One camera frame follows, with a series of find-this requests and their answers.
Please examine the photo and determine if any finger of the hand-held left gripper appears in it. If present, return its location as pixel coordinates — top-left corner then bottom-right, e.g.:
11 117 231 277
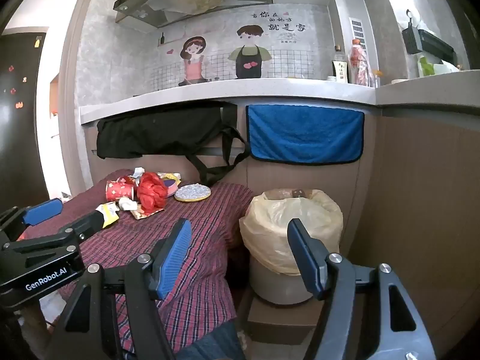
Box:
2 210 106 260
0 198 64 241

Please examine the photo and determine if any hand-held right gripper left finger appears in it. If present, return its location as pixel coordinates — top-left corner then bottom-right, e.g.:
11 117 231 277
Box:
47 217 193 360

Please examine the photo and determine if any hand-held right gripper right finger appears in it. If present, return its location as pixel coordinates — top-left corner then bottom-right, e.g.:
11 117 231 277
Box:
287 217 437 360

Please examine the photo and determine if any yellow wrapper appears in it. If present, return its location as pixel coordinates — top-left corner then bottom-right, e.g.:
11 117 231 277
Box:
94 202 120 229

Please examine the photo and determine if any white trash bin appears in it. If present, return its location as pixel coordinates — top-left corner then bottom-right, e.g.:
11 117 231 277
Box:
247 255 328 305

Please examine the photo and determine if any yellowish bin liner bag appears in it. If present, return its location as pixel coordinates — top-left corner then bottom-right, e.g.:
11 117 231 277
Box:
239 189 344 275

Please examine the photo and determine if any red paper cup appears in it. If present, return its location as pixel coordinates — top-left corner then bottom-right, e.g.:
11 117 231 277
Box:
106 179 136 202

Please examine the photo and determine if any red snack packet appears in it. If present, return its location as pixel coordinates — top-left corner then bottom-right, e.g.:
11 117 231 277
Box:
130 204 166 220

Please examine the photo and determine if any round glittery coaster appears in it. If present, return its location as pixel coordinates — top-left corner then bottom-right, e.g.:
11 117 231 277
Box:
174 184 211 202

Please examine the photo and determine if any red plastic bag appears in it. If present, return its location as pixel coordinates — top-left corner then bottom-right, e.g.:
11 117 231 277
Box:
137 172 167 212

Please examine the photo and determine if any red checked cloth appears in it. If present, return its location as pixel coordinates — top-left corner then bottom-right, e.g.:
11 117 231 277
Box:
22 169 256 353

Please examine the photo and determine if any cardboard box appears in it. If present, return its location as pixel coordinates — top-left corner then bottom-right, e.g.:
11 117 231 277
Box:
238 289 328 346

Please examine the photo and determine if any dark refrigerator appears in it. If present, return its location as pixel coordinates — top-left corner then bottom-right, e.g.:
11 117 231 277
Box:
0 32 49 205

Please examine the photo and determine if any dark blue cloth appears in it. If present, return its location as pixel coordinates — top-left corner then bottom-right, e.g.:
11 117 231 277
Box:
176 322 242 360

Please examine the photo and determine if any group of red fridge magnets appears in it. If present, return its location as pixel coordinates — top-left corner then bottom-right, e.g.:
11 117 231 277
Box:
8 65 29 109

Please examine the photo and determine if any black fabric bag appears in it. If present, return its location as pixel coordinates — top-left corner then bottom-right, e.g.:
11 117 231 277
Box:
95 103 250 188

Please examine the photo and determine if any blue towel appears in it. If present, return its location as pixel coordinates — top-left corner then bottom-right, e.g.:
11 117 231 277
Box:
245 104 365 165

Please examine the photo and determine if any grey kitchen counter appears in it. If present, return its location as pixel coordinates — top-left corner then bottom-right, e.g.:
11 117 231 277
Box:
79 69 480 125

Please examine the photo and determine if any dark bottle with white label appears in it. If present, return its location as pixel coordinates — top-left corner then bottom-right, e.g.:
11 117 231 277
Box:
332 45 349 83

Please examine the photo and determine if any clear bottle with red contents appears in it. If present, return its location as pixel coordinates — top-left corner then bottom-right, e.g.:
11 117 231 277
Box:
348 38 374 87

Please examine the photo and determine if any green and white item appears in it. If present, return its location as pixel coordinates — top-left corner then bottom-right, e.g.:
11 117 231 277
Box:
418 56 461 77

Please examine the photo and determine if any white vented panel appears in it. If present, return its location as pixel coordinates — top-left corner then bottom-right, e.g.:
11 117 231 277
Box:
349 17 367 51

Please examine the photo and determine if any cartoon wall sticker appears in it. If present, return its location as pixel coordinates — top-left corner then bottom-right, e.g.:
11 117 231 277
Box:
77 2 334 107

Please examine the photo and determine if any black wall rack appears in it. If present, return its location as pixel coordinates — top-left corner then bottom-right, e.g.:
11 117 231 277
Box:
402 9 459 66

